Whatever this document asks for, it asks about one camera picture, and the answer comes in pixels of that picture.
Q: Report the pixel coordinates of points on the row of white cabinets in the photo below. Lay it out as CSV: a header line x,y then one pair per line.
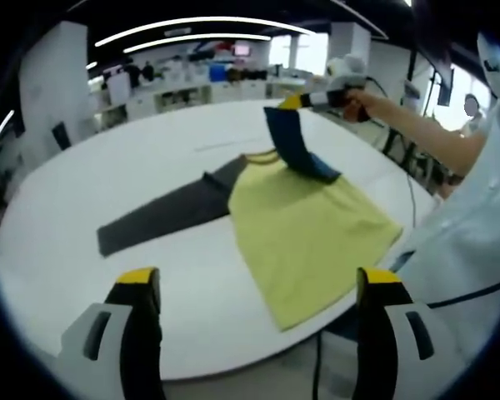
x,y
183,96

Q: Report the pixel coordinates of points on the yellow garment grey blue sleeves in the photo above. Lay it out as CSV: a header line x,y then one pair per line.
x,y
308,233

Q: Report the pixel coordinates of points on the person's right hand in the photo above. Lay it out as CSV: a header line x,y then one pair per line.
x,y
360,106

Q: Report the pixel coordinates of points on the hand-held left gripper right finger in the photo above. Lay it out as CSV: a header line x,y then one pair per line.
x,y
375,333

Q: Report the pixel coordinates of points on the white square pillar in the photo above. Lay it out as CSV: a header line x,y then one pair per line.
x,y
52,79
350,46

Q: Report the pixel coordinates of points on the person in light shirt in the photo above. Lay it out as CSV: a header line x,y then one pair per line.
x,y
471,233

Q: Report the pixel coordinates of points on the black tripod stand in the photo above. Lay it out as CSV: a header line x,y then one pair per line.
x,y
412,154

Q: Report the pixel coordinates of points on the blue crate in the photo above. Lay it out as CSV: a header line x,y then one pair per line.
x,y
217,73

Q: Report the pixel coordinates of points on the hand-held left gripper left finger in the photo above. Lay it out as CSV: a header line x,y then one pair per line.
x,y
141,325

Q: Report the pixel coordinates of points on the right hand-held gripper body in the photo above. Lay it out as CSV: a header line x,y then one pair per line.
x,y
350,71

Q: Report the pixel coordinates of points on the black box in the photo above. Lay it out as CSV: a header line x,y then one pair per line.
x,y
61,136

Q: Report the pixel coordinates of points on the white ceiling light strip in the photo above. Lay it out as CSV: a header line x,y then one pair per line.
x,y
196,38
200,21

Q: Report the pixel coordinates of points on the white worn device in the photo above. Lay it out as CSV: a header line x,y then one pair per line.
x,y
493,66

